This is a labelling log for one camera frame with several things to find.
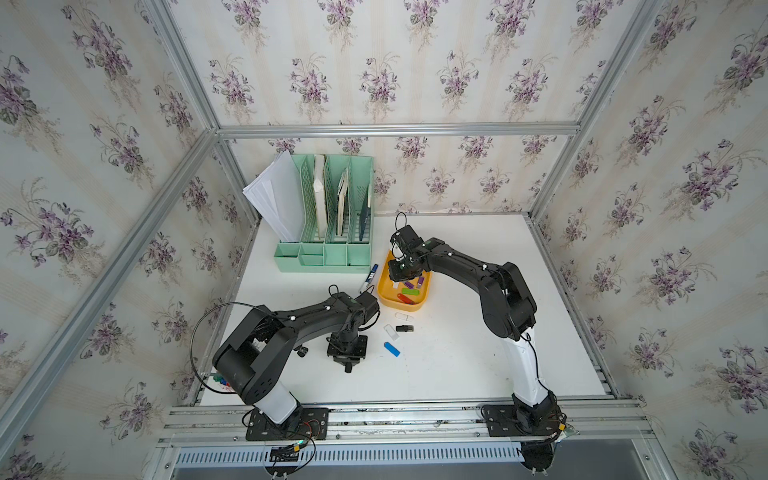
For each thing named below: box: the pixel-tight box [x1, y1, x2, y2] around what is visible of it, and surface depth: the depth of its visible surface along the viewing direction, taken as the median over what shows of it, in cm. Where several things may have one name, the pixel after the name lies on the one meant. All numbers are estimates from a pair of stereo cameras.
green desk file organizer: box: [274, 154, 374, 274], surface depth 106 cm
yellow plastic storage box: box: [377, 249, 432, 312], surface depth 99 cm
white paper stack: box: [242, 150, 305, 242], surface depth 100 cm
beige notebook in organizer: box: [337, 168, 349, 237], surface depth 103 cm
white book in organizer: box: [313, 154, 327, 239], surface depth 100 cm
